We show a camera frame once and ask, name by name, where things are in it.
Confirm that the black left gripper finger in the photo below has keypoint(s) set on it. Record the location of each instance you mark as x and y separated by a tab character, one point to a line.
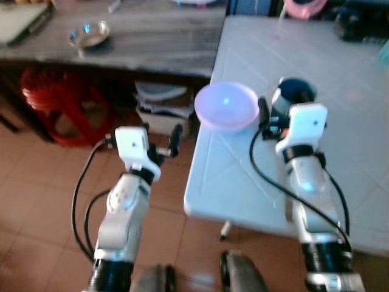
177	139

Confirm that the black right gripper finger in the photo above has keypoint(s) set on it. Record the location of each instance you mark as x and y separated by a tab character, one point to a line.
264	111

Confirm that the pink plastic bowl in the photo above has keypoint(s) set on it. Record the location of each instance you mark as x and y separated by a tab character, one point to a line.
226	108

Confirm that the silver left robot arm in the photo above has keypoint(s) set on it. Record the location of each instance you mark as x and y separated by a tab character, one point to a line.
121	219

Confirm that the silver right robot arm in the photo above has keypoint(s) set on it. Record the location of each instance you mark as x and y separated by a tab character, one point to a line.
310	182

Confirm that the white plastic bin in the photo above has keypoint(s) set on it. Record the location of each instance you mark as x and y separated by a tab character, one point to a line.
161	109

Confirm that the white folding table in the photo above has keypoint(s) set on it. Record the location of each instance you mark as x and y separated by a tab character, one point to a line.
340	152

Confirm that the black bag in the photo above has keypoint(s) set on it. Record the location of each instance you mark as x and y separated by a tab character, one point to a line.
361	24

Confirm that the teal plastic bottle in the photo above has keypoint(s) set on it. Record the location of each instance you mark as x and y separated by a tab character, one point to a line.
384	53

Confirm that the dark wooden table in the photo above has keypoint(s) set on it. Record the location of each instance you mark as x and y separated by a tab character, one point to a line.
152	42

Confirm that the red plastic stool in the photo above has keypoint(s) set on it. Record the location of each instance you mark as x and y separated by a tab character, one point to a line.
58	103

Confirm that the robot left leg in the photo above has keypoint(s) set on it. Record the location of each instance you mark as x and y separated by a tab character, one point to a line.
149	281

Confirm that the robot leg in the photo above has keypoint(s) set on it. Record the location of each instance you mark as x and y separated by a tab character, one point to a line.
243	274
149	281

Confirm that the white appliance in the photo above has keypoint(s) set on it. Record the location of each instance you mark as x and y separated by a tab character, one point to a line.
194	2

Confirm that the shiny metal bowl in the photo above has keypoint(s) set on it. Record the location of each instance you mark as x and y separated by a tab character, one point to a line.
89	34

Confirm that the robot right leg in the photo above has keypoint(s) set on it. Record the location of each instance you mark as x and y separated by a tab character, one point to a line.
243	274

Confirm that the grey flat laptop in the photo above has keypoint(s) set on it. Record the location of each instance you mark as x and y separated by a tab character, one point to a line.
18	24

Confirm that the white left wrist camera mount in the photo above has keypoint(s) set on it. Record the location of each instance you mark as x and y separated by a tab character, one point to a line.
132	146

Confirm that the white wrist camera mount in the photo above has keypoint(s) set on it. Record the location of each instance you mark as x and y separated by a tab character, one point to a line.
305	125
132	146

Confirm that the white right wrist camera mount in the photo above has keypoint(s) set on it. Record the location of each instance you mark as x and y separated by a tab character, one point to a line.
305	125

